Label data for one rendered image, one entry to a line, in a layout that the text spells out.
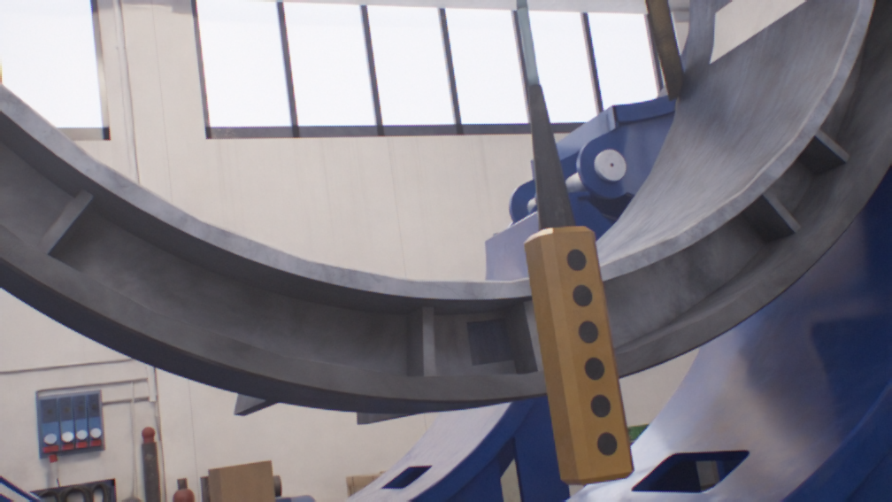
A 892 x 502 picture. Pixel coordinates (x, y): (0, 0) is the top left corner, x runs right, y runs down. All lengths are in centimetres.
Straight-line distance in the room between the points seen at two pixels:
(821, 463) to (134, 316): 122
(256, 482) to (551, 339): 784
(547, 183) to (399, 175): 1026
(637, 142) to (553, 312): 302
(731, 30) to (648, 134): 160
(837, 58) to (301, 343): 122
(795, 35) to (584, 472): 144
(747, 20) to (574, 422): 163
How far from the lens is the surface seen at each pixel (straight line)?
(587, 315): 126
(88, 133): 1106
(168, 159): 1087
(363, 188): 1136
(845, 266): 249
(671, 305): 203
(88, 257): 171
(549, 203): 129
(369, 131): 1164
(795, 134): 209
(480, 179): 1191
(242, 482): 899
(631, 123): 426
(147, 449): 1027
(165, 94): 1111
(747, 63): 258
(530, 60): 136
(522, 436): 374
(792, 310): 255
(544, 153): 131
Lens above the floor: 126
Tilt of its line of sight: 10 degrees up
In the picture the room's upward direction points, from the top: 8 degrees counter-clockwise
